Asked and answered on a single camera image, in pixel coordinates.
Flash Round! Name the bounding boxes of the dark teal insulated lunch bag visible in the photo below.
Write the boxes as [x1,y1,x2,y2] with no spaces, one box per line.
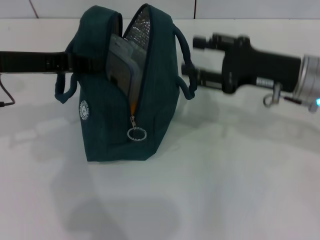
[54,2,197,165]

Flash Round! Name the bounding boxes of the clear food container blue seal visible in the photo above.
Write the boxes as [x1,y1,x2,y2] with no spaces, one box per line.
[106,33,141,109]

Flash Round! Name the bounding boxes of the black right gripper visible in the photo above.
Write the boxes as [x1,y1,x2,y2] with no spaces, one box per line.
[181,31,303,96]

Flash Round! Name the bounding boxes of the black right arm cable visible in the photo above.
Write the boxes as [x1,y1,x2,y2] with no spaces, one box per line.
[262,83,320,114]

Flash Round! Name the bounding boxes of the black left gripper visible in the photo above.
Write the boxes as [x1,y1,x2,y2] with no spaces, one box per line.
[0,50,109,75]

